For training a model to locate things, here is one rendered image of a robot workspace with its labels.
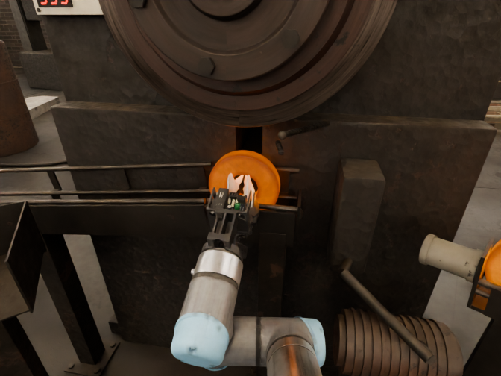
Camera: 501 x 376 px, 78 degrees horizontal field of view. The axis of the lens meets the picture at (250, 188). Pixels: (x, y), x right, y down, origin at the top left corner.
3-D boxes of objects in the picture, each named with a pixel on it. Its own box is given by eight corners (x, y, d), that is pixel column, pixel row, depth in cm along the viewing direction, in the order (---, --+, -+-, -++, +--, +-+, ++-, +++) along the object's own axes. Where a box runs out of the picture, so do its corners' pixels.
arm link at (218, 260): (240, 296, 51) (193, 289, 52) (245, 271, 54) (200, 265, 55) (236, 274, 45) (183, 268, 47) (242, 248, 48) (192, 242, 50)
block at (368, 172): (325, 242, 78) (338, 154, 66) (358, 245, 77) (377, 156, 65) (326, 272, 69) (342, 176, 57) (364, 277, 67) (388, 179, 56)
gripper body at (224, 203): (253, 187, 55) (241, 245, 47) (256, 217, 62) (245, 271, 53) (212, 183, 56) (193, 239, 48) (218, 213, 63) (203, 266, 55)
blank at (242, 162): (206, 150, 67) (202, 156, 64) (278, 148, 64) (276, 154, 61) (218, 210, 74) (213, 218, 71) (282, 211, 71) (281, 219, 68)
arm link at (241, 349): (256, 374, 54) (256, 357, 46) (191, 373, 54) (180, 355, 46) (256, 327, 59) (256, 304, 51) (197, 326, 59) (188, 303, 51)
